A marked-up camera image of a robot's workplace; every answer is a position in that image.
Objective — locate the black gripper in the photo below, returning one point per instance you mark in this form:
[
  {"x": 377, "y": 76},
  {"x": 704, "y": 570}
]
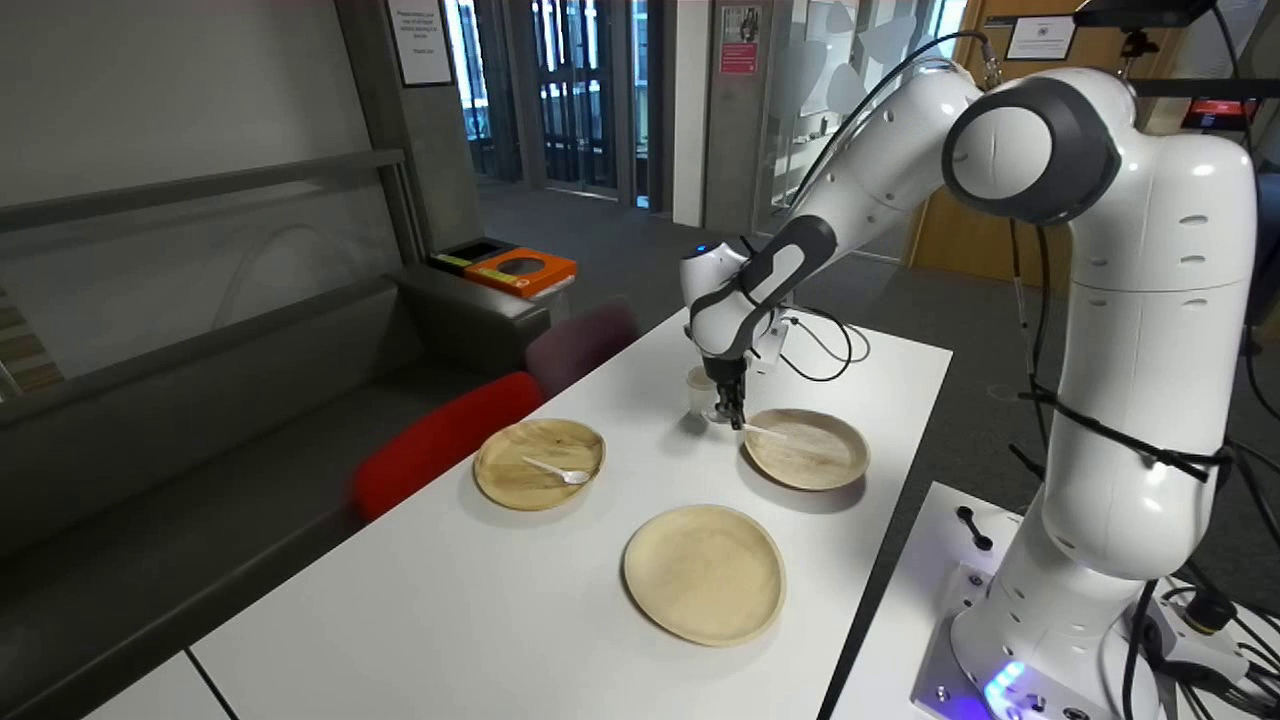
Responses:
[{"x": 730, "y": 348}]

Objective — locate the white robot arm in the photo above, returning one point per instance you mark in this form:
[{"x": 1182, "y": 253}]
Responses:
[{"x": 1145, "y": 332}]

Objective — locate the round wooden plate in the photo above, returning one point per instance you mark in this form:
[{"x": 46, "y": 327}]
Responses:
[
  {"x": 703, "y": 577},
  {"x": 834, "y": 463},
  {"x": 512, "y": 465}
]

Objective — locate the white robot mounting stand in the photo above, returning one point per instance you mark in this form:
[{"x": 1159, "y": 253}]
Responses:
[{"x": 935, "y": 587}]

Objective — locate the red chair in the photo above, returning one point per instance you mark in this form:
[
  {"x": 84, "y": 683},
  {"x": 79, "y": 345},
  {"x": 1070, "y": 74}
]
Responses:
[{"x": 447, "y": 440}]

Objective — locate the pink door sign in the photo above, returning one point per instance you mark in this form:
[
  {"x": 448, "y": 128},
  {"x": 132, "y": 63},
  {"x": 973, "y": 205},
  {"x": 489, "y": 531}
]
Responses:
[{"x": 737, "y": 58}]

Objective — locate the white sign on wooden door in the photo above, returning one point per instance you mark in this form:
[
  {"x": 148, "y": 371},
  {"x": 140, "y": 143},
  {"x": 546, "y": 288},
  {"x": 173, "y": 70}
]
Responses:
[{"x": 1040, "y": 38}]

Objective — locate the white wall poster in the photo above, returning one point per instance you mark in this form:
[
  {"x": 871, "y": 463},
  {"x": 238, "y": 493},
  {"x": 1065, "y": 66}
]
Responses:
[{"x": 421, "y": 40}]

